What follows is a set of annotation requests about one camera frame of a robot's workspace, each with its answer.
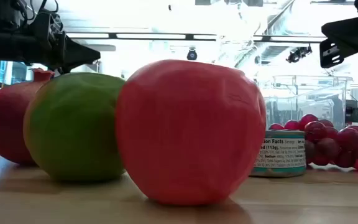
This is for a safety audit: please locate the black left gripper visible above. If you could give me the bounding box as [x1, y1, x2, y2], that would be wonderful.
[23, 29, 101, 75]

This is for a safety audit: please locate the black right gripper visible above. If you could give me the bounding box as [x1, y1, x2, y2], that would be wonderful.
[319, 14, 358, 69]

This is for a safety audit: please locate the bunch of red grapes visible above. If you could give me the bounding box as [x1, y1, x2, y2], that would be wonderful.
[268, 113, 358, 170]

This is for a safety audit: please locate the teal label tin can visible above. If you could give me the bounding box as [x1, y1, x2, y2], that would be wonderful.
[249, 129, 307, 178]

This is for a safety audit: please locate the black ceiling mounted device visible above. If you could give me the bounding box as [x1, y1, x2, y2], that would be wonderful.
[286, 45, 313, 64]

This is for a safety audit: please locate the black ceiling light track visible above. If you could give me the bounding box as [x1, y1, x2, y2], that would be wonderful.
[65, 32, 328, 44]

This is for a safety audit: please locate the clear plastic bin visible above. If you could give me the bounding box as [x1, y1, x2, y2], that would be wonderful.
[258, 74, 354, 131]

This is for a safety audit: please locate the black monitor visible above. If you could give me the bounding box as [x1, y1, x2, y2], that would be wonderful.
[345, 99, 358, 124]

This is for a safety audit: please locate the green apple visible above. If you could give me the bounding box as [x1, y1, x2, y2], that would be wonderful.
[22, 72, 127, 183]

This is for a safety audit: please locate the red apple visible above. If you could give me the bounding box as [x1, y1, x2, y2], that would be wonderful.
[114, 58, 267, 207]

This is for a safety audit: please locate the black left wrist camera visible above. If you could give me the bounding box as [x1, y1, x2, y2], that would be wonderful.
[29, 9, 65, 40]

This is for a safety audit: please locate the black hanging camera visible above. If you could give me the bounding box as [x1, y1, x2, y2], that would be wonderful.
[186, 47, 198, 62]

